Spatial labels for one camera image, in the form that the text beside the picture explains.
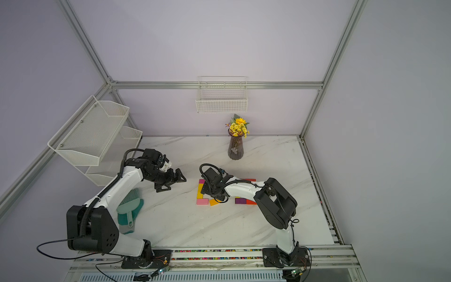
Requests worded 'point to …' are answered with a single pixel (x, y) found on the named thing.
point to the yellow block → (199, 195)
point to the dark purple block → (242, 201)
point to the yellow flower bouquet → (238, 127)
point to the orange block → (213, 202)
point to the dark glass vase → (235, 149)
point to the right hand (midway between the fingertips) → (210, 193)
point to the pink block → (202, 201)
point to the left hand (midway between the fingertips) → (177, 185)
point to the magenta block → (202, 181)
